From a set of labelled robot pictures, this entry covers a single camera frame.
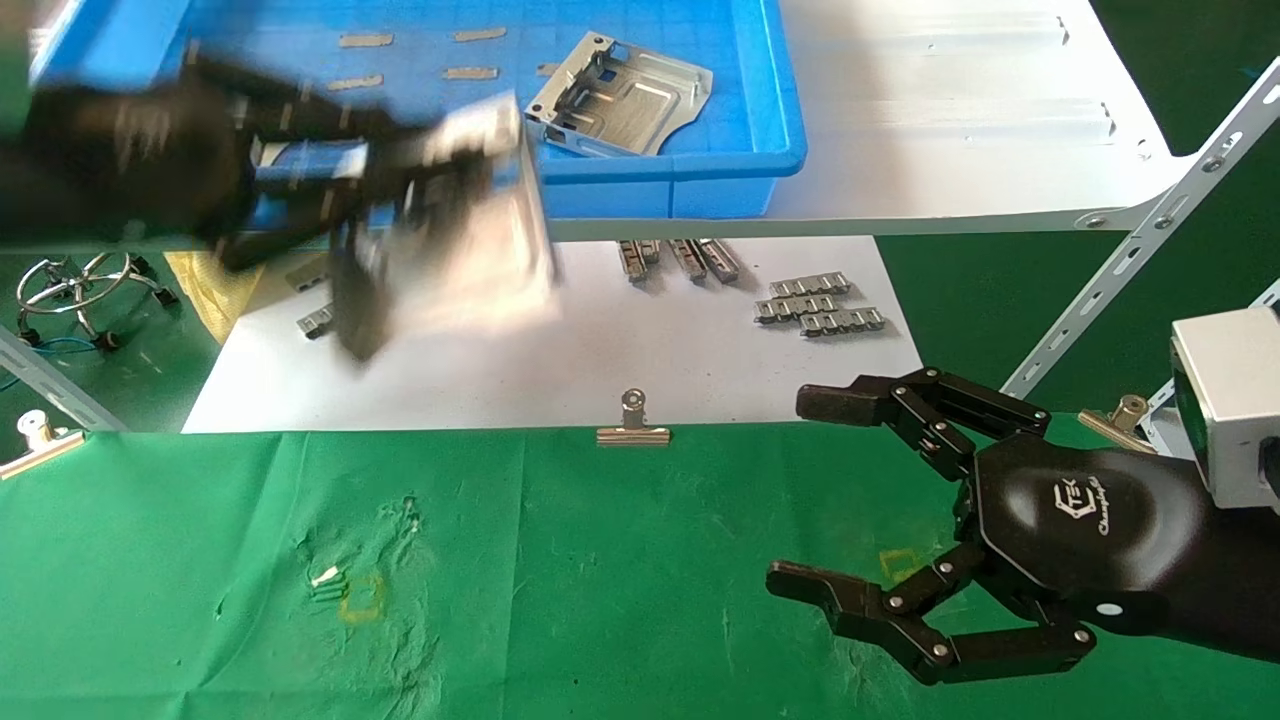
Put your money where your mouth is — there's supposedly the white shelf board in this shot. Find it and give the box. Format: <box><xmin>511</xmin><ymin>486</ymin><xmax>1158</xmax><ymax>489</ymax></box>
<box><xmin>545</xmin><ymin>0</ymin><xmax>1196</xmax><ymax>244</ymax></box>

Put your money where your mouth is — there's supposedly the brass binder clip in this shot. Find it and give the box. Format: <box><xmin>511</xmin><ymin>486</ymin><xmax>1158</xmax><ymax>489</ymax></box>
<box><xmin>1078</xmin><ymin>395</ymin><xmax>1159</xmax><ymax>456</ymax></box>

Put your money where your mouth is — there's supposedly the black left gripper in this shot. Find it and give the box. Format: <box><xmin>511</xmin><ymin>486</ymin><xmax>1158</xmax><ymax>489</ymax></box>
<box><xmin>30</xmin><ymin>60</ymin><xmax>473</xmax><ymax>364</ymax></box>

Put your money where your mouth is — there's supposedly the silver binder clip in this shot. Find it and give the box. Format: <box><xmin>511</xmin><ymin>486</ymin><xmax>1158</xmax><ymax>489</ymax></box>
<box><xmin>597</xmin><ymin>388</ymin><xmax>673</xmax><ymax>447</ymax></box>
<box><xmin>0</xmin><ymin>410</ymin><xmax>87</xmax><ymax>482</ymax></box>

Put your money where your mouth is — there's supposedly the long white slotted strut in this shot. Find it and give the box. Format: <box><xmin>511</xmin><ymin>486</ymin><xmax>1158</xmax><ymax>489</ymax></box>
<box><xmin>1000</xmin><ymin>58</ymin><xmax>1280</xmax><ymax>401</ymax></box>

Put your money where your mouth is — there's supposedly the grey slotted strut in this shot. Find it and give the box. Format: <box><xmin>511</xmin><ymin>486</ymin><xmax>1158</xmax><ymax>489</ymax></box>
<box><xmin>0</xmin><ymin>325</ymin><xmax>127</xmax><ymax>433</ymax></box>

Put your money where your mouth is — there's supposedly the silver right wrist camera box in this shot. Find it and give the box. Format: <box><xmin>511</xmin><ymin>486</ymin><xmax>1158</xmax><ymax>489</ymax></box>
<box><xmin>1168</xmin><ymin>305</ymin><xmax>1280</xmax><ymax>513</ymax></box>

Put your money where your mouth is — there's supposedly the green table cloth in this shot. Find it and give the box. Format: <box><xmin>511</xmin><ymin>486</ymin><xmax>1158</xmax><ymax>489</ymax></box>
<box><xmin>0</xmin><ymin>412</ymin><xmax>1280</xmax><ymax>720</ymax></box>

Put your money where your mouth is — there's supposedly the white board sheet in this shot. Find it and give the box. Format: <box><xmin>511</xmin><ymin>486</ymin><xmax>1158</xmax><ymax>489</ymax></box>
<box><xmin>182</xmin><ymin>237</ymin><xmax>923</xmax><ymax>433</ymax></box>

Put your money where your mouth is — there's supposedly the blue plastic tray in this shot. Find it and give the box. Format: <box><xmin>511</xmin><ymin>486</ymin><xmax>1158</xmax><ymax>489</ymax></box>
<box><xmin>28</xmin><ymin>0</ymin><xmax>809</xmax><ymax>226</ymax></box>

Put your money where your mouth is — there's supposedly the blue cable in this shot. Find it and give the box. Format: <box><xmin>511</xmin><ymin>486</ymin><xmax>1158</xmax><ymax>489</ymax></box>
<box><xmin>0</xmin><ymin>335</ymin><xmax>101</xmax><ymax>393</ymax></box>

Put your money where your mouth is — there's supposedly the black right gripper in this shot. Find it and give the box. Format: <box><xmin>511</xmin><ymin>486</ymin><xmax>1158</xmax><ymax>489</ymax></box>
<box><xmin>765</xmin><ymin>366</ymin><xmax>1233</xmax><ymax>687</ymax></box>

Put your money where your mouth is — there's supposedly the stamped sheet metal bracket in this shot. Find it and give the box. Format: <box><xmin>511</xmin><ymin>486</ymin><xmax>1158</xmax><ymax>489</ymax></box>
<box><xmin>375</xmin><ymin>90</ymin><xmax>563</xmax><ymax>336</ymax></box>
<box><xmin>526</xmin><ymin>32</ymin><xmax>716</xmax><ymax>158</ymax></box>

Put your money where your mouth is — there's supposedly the yellow cloth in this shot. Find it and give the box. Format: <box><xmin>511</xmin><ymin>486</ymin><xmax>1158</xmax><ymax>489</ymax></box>
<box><xmin>165</xmin><ymin>250</ymin><xmax>273</xmax><ymax>346</ymax></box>

